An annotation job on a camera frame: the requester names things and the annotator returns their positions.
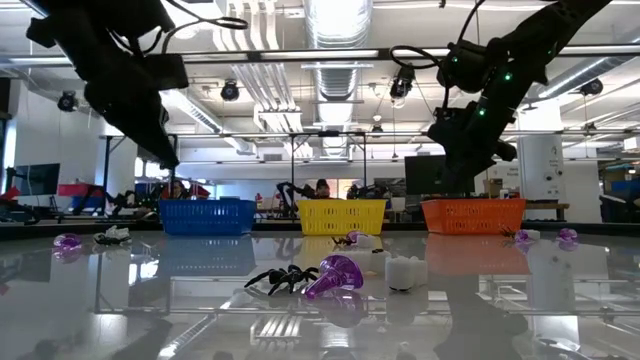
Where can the wooden side table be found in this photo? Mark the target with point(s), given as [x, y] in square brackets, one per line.
[545, 205]

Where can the black metal table frame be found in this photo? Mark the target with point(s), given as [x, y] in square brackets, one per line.
[275, 227]

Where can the black monitor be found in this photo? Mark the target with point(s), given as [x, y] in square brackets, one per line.
[425, 175]
[32, 179]

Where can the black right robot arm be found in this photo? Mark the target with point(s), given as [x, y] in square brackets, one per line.
[540, 35]

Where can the black ceiling spotlight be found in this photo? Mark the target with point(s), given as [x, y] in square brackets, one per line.
[67, 101]
[230, 91]
[401, 85]
[591, 86]

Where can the brown cardboard box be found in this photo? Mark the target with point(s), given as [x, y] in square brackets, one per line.
[492, 187]

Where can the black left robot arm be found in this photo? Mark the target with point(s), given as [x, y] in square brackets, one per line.
[100, 30]

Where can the black background robot arm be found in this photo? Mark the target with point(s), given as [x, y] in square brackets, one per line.
[287, 192]
[367, 190]

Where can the person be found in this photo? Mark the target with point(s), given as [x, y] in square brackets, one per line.
[324, 189]
[177, 190]

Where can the silver ceiling air duct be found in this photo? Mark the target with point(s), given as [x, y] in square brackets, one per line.
[337, 80]

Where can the white ceiling pipe bundle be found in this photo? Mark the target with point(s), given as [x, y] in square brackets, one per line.
[265, 75]

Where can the blue plastic basket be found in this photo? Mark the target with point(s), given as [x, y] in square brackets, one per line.
[207, 220]

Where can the orange plastic basket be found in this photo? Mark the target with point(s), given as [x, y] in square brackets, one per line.
[472, 220]

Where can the black overhead frame bar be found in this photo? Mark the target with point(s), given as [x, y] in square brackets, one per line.
[250, 55]

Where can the yellow plastic basket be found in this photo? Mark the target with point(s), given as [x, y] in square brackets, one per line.
[340, 220]

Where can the white round column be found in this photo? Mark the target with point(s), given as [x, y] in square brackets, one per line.
[540, 170]

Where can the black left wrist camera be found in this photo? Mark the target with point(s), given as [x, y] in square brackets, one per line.
[167, 72]

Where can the black metal workstation frame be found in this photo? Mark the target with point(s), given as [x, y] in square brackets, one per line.
[225, 135]

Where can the black plastic spider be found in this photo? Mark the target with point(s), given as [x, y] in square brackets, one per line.
[507, 232]
[282, 279]
[102, 239]
[342, 242]

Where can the white plastic skeleton hand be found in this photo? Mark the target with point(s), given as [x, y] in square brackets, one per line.
[367, 242]
[380, 260]
[534, 234]
[119, 231]
[406, 272]

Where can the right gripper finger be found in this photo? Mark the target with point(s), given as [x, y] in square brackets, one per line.
[469, 180]
[456, 180]

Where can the red board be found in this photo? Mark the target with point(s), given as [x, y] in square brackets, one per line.
[80, 190]

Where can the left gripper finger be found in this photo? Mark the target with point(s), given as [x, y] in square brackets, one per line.
[140, 142]
[165, 145]

